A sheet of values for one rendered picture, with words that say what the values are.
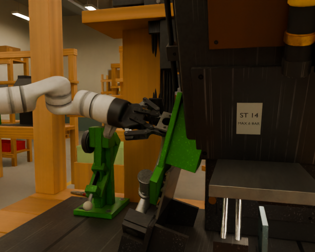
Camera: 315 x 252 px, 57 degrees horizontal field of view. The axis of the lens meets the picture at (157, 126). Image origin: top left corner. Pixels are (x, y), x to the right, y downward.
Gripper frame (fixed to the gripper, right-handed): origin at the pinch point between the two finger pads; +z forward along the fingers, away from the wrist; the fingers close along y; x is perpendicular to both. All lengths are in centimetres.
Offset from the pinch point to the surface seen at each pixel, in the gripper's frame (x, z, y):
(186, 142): -6.2, 7.6, -7.0
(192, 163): -3.3, 10.2, -9.9
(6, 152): 407, -368, 132
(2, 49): 280, -419, 269
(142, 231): 8.2, 3.6, -23.9
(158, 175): -2.5, 4.1, -14.6
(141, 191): 4.6, 0.5, -16.5
